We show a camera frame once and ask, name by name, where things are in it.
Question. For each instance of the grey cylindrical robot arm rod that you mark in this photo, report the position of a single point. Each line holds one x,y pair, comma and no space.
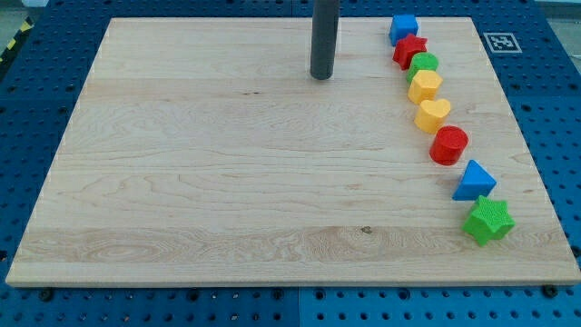
324,30

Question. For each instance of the blue cube block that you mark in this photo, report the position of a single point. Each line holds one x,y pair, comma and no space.
401,26

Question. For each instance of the light wooden board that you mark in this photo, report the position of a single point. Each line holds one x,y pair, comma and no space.
201,153

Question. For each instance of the yellow heart block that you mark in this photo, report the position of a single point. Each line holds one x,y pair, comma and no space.
432,114

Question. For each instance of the yellow hexagon block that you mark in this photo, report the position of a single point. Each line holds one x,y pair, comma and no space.
424,86

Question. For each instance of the red cylinder block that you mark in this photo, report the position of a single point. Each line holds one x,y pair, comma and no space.
448,145

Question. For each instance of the red star block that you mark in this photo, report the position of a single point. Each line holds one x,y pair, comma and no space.
406,48

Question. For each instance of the green cylinder block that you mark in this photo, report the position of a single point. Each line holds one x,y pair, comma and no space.
421,61

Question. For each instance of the blue triangle block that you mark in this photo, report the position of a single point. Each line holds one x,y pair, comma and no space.
475,181

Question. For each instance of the green star block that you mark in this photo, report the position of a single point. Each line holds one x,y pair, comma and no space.
488,220

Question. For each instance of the white fiducial marker tag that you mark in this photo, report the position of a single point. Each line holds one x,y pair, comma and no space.
502,43

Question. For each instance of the yellow black hazard tape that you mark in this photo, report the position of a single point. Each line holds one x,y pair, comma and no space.
17,41

